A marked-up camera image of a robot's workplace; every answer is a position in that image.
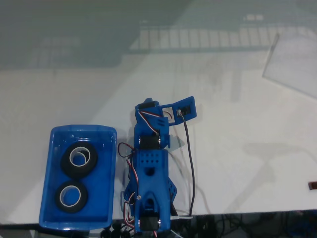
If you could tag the clear acrylic sheet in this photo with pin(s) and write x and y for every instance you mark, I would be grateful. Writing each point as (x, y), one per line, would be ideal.
(292, 64)

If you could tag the blue camera mount frame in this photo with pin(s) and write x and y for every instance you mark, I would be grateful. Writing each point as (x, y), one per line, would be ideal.
(192, 101)

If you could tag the blue plastic bin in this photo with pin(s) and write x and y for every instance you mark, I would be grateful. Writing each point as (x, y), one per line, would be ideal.
(74, 223)

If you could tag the small dark brown object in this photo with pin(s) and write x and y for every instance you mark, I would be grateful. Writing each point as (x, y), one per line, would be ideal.
(312, 186)

